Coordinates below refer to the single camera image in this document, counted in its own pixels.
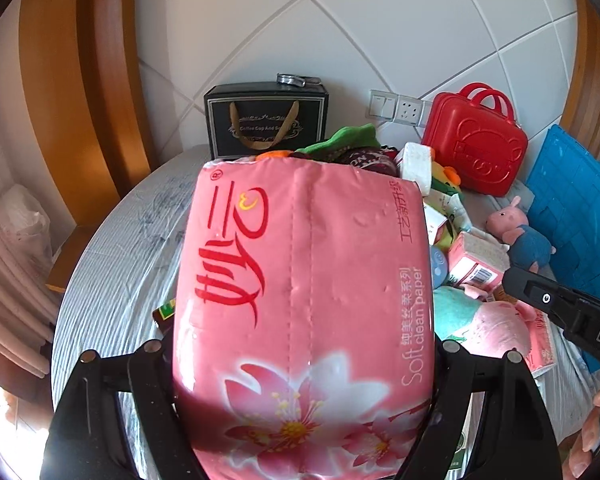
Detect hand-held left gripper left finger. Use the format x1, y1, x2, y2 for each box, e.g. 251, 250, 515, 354
45, 339, 201, 480

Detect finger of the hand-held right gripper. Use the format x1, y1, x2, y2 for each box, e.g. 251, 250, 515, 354
500, 266, 581, 329

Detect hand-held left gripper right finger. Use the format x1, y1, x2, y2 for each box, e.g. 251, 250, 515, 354
415, 339, 563, 480

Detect pink tissue pack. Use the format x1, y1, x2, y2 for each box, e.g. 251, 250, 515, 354
171, 156, 437, 480

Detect cloth-covered round desktop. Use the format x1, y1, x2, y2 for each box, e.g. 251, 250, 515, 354
50, 144, 600, 480

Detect person's right hand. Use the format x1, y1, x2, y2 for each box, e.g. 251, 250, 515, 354
568, 384, 600, 480

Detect blue-shirted pig plush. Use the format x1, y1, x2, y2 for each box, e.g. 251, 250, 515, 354
485, 195, 557, 274

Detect large pink pig plush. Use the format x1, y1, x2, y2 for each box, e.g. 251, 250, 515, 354
432, 284, 538, 378

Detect pink floral packet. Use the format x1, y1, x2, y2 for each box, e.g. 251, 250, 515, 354
524, 310, 557, 379

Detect dark brown packet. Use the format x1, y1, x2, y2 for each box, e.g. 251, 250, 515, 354
152, 299, 177, 337

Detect pink and white carton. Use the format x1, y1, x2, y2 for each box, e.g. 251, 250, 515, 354
447, 232, 510, 292

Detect blue plastic crate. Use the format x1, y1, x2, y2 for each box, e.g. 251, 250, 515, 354
525, 124, 600, 361

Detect light blue round lid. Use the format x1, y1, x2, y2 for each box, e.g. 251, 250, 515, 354
429, 246, 449, 289

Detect white wet wipes pack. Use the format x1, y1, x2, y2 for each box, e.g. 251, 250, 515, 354
441, 192, 482, 232

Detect small red and white box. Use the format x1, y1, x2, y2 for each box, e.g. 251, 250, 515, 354
424, 200, 449, 247

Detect yellow and orange plush toy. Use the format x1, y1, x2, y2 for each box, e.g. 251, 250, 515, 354
431, 160, 464, 196

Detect wooden stool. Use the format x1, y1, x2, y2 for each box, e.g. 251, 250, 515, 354
46, 224, 106, 291

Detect pale curtain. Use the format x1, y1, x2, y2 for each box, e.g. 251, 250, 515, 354
0, 230, 56, 378

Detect red toy suitcase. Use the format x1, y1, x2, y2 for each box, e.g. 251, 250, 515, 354
420, 82, 529, 197

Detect white plastic bag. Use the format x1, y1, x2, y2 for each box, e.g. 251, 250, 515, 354
0, 184, 56, 272

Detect dark red snack packet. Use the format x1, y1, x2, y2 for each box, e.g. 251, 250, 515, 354
339, 147, 399, 179

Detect green plush toy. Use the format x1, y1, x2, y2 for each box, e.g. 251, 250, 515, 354
294, 124, 382, 162

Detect black gift box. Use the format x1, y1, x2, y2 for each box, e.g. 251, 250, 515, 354
203, 84, 329, 160

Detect white wall socket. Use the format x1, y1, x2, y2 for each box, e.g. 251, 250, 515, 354
394, 95, 425, 127

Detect white wall switch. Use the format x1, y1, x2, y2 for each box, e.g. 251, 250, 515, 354
369, 89, 397, 121

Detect wooden door frame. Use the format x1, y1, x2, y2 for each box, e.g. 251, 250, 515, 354
19, 0, 162, 201

